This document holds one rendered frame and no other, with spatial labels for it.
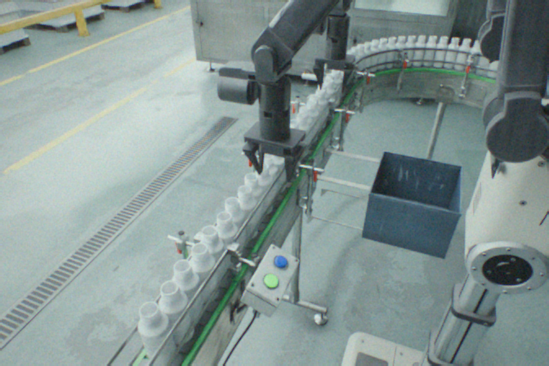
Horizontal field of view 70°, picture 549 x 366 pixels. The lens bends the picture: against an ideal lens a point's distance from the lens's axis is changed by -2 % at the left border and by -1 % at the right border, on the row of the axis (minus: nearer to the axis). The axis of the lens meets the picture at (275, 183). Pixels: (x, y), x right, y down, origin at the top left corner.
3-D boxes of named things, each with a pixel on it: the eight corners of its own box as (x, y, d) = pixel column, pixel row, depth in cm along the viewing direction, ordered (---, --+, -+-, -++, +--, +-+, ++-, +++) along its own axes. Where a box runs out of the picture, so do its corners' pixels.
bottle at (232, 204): (242, 256, 109) (238, 211, 99) (221, 251, 111) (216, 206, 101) (249, 241, 114) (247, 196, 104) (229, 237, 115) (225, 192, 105)
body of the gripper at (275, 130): (293, 156, 71) (294, 118, 66) (242, 145, 74) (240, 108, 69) (305, 139, 75) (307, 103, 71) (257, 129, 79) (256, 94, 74)
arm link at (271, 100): (284, 82, 64) (296, 70, 68) (245, 77, 66) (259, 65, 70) (283, 121, 68) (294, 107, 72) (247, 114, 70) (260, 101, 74)
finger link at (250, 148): (276, 189, 76) (276, 146, 71) (243, 180, 79) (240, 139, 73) (289, 170, 81) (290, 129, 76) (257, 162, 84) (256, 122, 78)
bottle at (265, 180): (250, 208, 126) (247, 165, 116) (265, 201, 129) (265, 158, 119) (261, 218, 122) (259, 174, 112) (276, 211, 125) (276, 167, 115)
